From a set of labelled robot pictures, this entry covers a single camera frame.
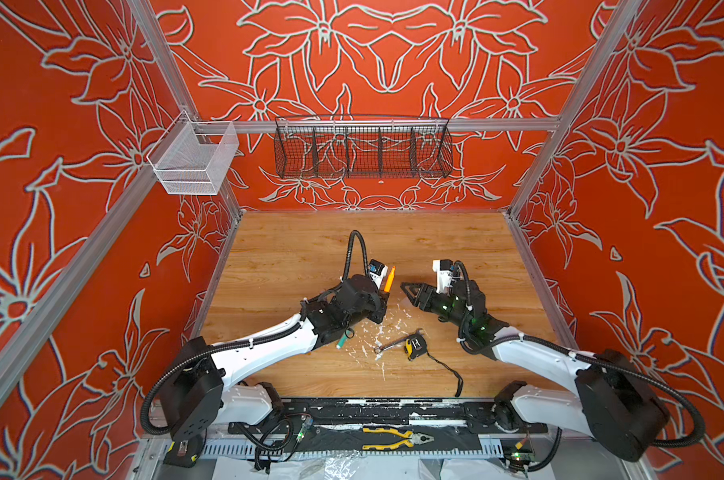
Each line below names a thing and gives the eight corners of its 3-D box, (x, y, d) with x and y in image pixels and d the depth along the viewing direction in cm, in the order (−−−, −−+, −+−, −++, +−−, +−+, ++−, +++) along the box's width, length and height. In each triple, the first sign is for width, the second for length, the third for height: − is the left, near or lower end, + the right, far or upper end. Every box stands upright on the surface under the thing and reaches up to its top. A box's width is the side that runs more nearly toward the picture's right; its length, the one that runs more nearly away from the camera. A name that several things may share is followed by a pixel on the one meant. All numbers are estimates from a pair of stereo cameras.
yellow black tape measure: (405, 360, 84) (406, 356, 81) (403, 338, 88) (404, 334, 85) (426, 360, 84) (428, 356, 81) (423, 338, 88) (425, 334, 85)
